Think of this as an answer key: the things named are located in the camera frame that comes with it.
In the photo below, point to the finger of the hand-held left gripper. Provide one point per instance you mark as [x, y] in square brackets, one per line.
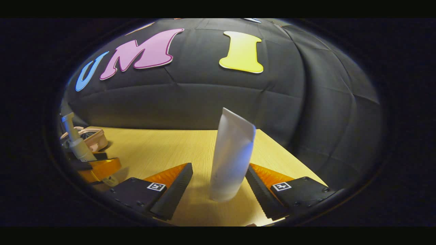
[83, 165]

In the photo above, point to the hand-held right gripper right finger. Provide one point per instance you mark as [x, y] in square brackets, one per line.
[260, 197]

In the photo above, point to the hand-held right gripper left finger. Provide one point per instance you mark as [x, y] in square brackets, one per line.
[173, 195]

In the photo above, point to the white pump bottle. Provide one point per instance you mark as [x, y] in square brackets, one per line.
[79, 146]

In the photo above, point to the pink suitcase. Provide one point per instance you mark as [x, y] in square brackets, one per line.
[97, 139]

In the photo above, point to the white squeeze tube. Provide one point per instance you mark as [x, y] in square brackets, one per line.
[231, 153]

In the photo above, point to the black backdrop cloth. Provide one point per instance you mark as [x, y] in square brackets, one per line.
[204, 102]

